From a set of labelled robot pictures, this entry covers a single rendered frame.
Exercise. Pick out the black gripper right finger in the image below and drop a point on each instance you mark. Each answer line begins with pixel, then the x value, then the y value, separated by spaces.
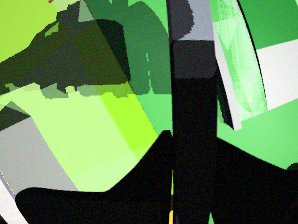
pixel 248 190

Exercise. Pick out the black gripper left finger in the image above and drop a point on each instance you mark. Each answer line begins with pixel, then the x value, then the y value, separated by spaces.
pixel 144 196

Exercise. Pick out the green flat mat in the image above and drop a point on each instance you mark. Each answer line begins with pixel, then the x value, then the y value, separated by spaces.
pixel 137 33

